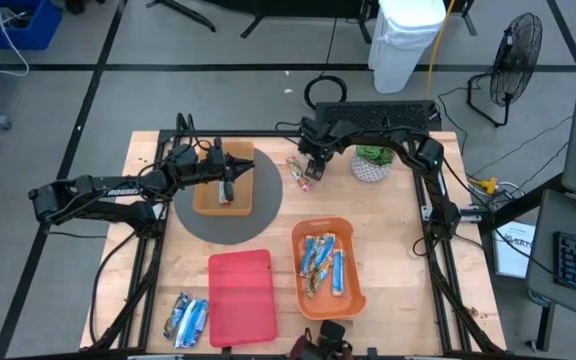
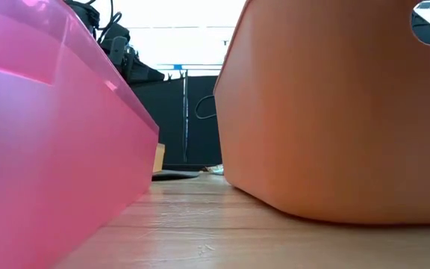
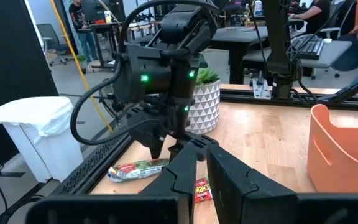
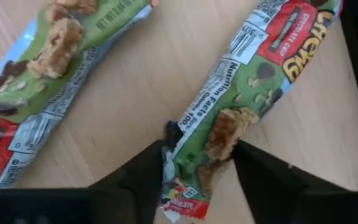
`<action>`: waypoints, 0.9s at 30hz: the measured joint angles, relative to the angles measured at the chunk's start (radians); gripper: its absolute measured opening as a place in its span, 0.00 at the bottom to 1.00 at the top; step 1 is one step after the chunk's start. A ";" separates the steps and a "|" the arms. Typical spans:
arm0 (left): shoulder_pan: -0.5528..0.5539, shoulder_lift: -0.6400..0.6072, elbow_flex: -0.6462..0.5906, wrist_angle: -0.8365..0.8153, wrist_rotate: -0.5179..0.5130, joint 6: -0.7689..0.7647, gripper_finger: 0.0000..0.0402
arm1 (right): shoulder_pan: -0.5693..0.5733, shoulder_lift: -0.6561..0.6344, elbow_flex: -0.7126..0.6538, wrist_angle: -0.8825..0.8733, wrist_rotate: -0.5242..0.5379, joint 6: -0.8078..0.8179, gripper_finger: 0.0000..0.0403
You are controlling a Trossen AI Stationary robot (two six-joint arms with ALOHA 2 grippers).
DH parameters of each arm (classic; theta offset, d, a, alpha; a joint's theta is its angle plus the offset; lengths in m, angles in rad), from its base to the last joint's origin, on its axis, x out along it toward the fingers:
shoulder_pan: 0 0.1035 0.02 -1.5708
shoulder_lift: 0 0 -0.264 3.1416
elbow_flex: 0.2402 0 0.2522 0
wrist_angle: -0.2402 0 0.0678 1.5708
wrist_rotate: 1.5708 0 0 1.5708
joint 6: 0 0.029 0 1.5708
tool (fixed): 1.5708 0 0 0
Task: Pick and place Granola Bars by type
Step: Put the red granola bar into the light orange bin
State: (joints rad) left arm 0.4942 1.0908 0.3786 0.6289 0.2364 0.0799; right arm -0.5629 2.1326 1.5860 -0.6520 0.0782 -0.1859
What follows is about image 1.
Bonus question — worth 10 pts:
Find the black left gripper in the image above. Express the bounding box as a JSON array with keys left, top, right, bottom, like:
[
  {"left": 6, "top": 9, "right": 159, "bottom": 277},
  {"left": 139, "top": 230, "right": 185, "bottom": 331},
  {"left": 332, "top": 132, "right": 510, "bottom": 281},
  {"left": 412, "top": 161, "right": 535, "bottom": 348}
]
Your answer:
[{"left": 201, "top": 136, "right": 257, "bottom": 203}]

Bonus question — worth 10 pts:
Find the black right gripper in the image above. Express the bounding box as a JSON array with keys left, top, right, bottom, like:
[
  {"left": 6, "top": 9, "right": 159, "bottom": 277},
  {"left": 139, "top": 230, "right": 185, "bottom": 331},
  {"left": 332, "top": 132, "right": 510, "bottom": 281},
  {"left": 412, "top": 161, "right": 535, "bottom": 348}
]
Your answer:
[{"left": 296, "top": 115, "right": 344, "bottom": 182}]

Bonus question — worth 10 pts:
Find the blue white granola bar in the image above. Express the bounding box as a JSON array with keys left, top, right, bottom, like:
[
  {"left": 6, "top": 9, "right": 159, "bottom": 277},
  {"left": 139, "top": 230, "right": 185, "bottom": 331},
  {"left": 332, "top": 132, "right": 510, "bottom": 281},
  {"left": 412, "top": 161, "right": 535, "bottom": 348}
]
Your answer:
[{"left": 174, "top": 298, "right": 210, "bottom": 350}]

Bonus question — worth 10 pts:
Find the blue wrapped granola bar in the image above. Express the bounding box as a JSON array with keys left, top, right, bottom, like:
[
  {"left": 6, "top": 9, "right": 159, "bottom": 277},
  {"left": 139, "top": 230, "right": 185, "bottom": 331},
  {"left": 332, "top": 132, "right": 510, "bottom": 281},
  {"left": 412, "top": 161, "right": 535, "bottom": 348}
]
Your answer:
[
  {"left": 312, "top": 232, "right": 337, "bottom": 271},
  {"left": 331, "top": 248, "right": 348, "bottom": 297},
  {"left": 299, "top": 235, "right": 321, "bottom": 278}
]

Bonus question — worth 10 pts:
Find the amber translucent plastic bin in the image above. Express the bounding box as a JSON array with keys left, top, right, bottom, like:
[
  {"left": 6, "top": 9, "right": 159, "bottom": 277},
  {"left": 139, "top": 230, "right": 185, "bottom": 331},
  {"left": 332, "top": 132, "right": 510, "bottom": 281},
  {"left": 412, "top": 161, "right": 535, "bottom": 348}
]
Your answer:
[{"left": 192, "top": 140, "right": 256, "bottom": 217}]

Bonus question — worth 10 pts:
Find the grey round mat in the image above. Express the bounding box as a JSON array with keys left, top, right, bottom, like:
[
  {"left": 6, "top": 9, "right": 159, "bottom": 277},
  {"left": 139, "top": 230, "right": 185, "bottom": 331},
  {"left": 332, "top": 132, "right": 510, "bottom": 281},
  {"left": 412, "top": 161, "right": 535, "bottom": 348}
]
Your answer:
[{"left": 173, "top": 147, "right": 284, "bottom": 246}]

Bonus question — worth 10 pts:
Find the potted succulent plant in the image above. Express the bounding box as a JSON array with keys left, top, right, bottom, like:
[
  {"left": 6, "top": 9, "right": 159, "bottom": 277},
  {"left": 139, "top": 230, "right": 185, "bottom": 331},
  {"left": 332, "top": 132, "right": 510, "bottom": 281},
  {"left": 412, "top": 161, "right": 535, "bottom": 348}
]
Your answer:
[{"left": 350, "top": 143, "right": 397, "bottom": 184}]

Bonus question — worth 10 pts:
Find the black perforated metal box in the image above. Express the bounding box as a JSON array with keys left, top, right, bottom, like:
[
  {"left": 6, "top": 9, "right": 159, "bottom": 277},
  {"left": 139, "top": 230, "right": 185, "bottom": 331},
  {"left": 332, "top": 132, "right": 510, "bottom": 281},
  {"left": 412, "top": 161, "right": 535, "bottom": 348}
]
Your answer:
[{"left": 313, "top": 99, "right": 443, "bottom": 132}]

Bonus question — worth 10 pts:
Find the red-pink translucent plastic bin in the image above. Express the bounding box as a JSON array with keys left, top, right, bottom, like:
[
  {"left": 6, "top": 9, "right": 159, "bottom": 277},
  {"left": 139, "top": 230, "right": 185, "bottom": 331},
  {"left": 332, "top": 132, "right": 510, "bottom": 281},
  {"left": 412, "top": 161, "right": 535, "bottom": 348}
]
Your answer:
[{"left": 207, "top": 248, "right": 279, "bottom": 349}]

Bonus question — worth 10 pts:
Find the orange plastic basket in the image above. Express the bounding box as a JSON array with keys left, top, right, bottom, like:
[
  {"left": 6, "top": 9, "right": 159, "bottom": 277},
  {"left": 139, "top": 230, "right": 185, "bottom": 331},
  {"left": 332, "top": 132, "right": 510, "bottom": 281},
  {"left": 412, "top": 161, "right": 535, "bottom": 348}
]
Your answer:
[{"left": 290, "top": 216, "right": 368, "bottom": 321}]

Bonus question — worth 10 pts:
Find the black stand foot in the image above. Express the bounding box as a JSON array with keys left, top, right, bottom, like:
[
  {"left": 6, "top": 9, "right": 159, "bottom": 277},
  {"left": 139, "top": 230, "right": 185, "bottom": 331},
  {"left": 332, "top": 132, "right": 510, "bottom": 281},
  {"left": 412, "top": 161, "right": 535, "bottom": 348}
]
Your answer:
[{"left": 240, "top": 13, "right": 269, "bottom": 40}]

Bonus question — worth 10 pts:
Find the white trash bin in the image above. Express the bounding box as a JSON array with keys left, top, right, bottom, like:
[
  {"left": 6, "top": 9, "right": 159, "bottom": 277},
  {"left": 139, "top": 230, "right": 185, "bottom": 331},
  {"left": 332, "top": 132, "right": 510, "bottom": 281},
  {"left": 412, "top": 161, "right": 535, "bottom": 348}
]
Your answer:
[{"left": 366, "top": 0, "right": 448, "bottom": 95}]

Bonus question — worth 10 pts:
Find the black tripod leg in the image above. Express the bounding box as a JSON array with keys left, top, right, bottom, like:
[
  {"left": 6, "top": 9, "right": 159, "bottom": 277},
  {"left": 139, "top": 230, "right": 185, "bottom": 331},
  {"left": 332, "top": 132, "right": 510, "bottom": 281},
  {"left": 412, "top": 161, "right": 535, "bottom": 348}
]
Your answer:
[{"left": 145, "top": 0, "right": 218, "bottom": 34}]

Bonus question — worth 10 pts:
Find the black backdrop panel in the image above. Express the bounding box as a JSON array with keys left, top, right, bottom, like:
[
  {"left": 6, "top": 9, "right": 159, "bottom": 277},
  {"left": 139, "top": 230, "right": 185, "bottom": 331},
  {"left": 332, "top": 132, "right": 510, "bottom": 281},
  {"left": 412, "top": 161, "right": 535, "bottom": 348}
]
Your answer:
[{"left": 202, "top": 0, "right": 369, "bottom": 19}]

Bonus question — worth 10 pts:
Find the yellow plug connector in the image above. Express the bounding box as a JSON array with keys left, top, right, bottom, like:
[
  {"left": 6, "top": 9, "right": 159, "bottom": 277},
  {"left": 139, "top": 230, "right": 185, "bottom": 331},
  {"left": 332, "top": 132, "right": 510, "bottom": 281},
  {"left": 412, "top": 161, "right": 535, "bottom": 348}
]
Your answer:
[{"left": 469, "top": 176, "right": 499, "bottom": 197}]

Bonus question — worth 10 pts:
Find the white printed sign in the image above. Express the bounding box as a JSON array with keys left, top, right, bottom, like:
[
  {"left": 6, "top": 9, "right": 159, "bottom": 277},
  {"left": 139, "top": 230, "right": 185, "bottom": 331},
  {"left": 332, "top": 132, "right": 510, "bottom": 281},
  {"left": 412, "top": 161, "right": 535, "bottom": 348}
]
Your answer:
[{"left": 491, "top": 219, "right": 538, "bottom": 280}]

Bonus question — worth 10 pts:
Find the black floor fan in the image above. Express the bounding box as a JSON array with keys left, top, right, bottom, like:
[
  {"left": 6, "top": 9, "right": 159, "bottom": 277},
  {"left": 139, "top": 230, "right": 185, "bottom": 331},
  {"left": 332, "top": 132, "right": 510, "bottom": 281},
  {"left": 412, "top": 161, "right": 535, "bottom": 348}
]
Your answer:
[{"left": 466, "top": 11, "right": 544, "bottom": 129}]

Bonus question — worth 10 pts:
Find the blue plastic bin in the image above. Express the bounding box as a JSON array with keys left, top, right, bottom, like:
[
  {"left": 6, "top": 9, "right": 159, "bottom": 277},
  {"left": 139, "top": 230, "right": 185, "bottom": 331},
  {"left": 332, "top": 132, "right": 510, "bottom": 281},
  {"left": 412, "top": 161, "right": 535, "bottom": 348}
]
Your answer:
[{"left": 0, "top": 0, "right": 64, "bottom": 52}]

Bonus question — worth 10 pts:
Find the black desk leg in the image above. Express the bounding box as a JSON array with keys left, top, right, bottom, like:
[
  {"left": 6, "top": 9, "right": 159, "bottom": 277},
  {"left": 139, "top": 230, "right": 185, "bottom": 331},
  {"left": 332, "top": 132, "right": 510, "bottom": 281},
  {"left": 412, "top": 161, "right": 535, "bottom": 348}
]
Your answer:
[{"left": 535, "top": 299, "right": 558, "bottom": 352}]

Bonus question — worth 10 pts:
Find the black aluminium table frame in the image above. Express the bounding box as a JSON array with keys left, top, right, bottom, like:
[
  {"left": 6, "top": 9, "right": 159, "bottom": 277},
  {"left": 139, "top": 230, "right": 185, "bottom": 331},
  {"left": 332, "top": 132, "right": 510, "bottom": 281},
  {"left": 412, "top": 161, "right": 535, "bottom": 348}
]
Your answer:
[{"left": 80, "top": 112, "right": 507, "bottom": 360}]

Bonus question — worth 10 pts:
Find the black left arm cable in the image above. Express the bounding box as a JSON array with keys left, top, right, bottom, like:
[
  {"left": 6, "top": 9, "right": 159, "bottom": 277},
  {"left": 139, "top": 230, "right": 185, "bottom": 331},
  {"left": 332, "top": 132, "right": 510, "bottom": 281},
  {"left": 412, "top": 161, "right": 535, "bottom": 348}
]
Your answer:
[{"left": 135, "top": 112, "right": 214, "bottom": 201}]

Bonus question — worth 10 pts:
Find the coiled black cable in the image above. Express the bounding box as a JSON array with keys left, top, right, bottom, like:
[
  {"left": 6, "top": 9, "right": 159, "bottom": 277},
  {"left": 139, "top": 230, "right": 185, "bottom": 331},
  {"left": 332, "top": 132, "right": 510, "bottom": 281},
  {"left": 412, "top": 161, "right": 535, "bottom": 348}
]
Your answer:
[{"left": 303, "top": 74, "right": 349, "bottom": 111}]

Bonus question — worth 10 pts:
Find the black fan cable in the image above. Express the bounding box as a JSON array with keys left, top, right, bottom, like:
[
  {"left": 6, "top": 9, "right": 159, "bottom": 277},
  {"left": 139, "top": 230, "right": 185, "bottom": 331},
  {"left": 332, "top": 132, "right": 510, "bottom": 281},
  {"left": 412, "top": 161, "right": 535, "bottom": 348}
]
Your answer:
[{"left": 436, "top": 74, "right": 484, "bottom": 146}]

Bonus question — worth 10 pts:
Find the yellow cable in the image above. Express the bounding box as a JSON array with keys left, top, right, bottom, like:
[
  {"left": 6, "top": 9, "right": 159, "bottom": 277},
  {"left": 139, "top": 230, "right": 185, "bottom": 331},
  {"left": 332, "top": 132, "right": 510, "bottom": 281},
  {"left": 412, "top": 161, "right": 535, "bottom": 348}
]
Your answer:
[{"left": 424, "top": 0, "right": 457, "bottom": 101}]

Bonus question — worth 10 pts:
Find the black power cable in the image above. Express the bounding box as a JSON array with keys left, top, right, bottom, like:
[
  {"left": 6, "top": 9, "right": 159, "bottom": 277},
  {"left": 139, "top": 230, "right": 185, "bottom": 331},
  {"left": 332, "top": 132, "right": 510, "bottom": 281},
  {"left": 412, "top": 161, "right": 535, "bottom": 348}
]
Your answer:
[{"left": 87, "top": 230, "right": 137, "bottom": 347}]

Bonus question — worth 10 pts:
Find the thin black floor cable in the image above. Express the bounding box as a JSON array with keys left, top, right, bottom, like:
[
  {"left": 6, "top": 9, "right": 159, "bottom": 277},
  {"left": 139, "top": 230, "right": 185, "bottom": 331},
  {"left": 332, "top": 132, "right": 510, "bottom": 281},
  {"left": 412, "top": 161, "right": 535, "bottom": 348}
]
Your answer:
[{"left": 472, "top": 115, "right": 574, "bottom": 177}]

